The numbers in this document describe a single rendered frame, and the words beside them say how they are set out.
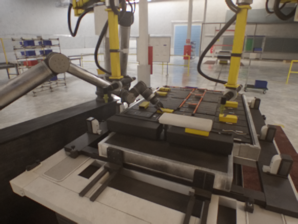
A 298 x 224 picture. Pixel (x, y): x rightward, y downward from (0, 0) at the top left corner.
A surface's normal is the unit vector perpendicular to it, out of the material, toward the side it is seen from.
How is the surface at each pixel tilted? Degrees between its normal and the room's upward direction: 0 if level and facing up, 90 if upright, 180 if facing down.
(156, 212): 0
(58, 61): 90
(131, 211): 0
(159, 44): 90
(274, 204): 0
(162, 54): 90
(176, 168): 90
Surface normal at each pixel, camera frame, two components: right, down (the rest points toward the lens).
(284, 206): 0.00, -0.93
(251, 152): -0.39, 0.33
